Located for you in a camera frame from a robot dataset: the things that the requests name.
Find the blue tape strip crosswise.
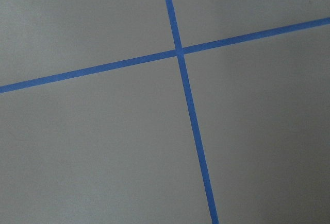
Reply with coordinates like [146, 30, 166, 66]
[1, 18, 329, 94]

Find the blue tape strip lengthwise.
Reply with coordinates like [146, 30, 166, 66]
[165, 0, 219, 223]

